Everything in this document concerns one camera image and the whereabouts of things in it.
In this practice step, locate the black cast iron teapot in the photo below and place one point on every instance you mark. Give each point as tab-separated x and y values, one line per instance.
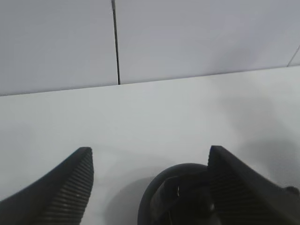
179	195

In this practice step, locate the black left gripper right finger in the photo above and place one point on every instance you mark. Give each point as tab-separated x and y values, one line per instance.
241	196

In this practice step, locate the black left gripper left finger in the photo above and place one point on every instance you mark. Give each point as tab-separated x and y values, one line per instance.
58	198

